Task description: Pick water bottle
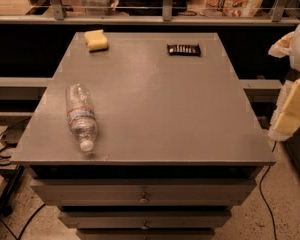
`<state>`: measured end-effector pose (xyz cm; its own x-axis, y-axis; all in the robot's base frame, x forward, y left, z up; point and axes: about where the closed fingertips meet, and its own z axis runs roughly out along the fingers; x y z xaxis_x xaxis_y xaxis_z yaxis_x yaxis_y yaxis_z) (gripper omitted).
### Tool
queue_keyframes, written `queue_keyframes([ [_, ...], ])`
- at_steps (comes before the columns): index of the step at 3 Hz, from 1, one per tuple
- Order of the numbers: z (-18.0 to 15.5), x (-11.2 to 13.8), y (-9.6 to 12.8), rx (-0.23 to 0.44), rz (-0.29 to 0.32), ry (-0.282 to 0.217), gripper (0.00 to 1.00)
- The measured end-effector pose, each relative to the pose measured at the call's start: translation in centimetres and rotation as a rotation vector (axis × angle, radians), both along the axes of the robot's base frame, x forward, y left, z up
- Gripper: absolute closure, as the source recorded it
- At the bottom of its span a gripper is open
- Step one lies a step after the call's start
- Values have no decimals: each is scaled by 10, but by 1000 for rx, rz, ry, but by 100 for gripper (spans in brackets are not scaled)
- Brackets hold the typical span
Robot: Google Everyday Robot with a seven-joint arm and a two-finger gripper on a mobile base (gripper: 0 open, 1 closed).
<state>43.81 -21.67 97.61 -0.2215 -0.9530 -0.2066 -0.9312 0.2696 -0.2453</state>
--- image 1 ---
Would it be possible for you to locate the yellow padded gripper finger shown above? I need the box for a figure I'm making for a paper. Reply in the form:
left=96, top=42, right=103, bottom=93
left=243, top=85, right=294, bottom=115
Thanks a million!
left=268, top=31, right=294, bottom=58
left=268, top=78, right=300, bottom=141

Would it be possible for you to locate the clear plastic water bottle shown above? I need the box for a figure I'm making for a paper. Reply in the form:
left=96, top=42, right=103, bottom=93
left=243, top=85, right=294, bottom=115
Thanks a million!
left=65, top=84, right=98, bottom=152

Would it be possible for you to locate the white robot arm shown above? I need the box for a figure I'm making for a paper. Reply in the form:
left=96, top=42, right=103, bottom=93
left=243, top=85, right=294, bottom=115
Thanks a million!
left=268, top=23, right=300, bottom=141

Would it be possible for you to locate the black bag behind railing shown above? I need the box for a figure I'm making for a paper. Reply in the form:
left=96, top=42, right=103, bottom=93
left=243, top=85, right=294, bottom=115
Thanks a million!
left=116, top=0, right=189, bottom=16

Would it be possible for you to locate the grey drawer cabinet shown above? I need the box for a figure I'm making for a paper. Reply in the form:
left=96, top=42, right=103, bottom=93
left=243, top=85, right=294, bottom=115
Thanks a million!
left=12, top=33, right=274, bottom=240

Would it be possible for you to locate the top drawer round knob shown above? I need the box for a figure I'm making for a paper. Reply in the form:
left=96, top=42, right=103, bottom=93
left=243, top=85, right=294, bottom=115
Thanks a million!
left=139, top=193, right=149, bottom=204

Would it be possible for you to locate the drawer round knob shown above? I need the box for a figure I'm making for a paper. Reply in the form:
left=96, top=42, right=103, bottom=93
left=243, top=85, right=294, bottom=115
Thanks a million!
left=140, top=220, right=149, bottom=230
left=139, top=193, right=149, bottom=204

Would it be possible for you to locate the yellow sponge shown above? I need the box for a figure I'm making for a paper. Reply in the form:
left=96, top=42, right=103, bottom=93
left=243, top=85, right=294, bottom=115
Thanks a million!
left=84, top=30, right=108, bottom=52

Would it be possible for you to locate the black floor cable right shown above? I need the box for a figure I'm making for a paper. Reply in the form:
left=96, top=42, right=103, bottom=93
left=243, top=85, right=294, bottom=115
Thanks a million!
left=258, top=140, right=278, bottom=240

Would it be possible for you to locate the metal railing frame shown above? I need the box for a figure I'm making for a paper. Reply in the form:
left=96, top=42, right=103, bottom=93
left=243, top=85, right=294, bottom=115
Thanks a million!
left=0, top=0, right=300, bottom=26

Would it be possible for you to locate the black floor cables left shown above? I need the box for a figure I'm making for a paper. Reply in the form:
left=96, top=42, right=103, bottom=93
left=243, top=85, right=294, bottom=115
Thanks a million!
left=0, top=117, right=47, bottom=240

